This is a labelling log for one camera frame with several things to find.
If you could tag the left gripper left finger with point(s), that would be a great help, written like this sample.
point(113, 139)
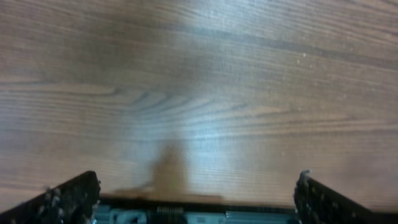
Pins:
point(72, 202)

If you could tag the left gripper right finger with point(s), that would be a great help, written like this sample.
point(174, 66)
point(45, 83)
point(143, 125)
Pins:
point(316, 203)

